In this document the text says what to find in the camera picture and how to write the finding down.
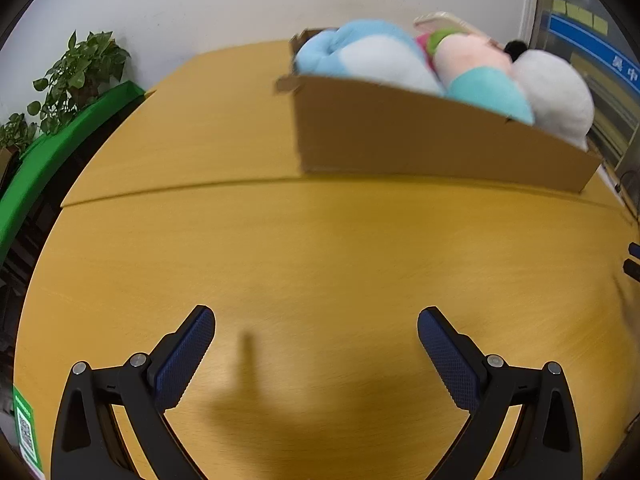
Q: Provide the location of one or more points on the light blue plush toy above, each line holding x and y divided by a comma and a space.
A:
360, 55

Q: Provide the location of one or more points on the blue door sign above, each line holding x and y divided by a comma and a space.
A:
592, 45

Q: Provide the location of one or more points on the pink plush toy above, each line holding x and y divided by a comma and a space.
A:
470, 55

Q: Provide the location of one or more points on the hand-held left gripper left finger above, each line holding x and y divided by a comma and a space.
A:
182, 360

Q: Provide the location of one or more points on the yellow sticky notes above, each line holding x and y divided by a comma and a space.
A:
580, 15

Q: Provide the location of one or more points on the large green potted plant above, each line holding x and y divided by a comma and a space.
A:
82, 72

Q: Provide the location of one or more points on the green code sticker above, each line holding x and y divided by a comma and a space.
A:
26, 427

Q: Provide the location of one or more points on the panda plush toy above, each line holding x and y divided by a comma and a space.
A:
555, 95

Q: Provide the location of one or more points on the teal plush toy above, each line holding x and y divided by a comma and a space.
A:
492, 92

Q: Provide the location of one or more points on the brown cardboard box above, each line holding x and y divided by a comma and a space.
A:
400, 135

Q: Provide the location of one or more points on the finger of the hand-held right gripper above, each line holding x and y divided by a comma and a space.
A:
634, 269

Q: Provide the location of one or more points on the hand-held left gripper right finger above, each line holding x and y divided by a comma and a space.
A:
450, 360

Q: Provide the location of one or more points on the small green potted plant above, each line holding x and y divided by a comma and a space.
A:
17, 132

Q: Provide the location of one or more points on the green bench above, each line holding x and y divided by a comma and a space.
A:
55, 145

